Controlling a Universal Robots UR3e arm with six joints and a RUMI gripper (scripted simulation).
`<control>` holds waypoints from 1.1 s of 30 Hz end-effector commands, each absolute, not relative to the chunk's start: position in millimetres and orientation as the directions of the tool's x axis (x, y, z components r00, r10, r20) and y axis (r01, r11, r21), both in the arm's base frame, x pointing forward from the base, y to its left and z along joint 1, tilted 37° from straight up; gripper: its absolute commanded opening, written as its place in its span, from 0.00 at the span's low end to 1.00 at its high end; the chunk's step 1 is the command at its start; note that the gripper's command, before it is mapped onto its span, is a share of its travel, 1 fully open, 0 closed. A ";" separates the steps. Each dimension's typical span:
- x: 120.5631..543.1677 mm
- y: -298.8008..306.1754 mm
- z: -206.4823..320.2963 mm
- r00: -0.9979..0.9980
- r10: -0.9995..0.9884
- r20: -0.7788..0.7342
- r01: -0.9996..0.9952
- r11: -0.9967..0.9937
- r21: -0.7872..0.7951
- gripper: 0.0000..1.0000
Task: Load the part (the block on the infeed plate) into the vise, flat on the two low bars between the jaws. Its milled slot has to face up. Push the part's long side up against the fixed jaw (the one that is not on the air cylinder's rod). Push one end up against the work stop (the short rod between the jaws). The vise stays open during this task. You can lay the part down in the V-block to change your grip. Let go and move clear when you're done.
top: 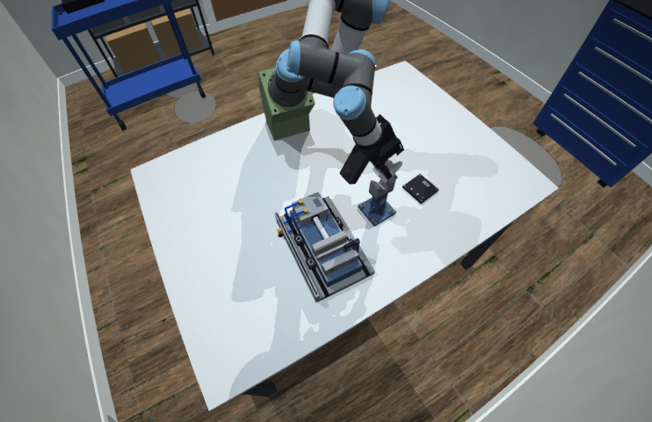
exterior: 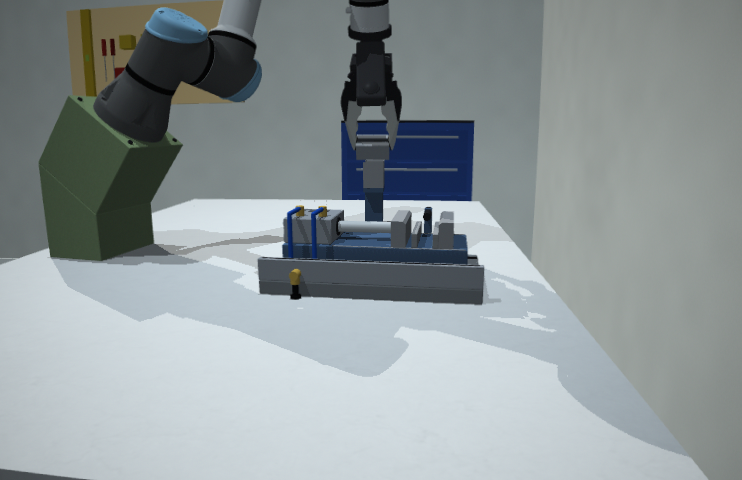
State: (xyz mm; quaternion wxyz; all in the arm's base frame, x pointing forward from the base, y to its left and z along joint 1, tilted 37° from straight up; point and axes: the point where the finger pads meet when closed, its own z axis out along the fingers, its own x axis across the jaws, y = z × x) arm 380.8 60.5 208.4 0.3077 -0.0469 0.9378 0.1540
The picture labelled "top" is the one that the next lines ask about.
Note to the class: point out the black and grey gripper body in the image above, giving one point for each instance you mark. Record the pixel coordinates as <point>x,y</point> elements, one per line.
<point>387,143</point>

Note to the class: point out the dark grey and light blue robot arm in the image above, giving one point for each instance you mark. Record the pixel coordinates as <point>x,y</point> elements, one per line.
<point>310,57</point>

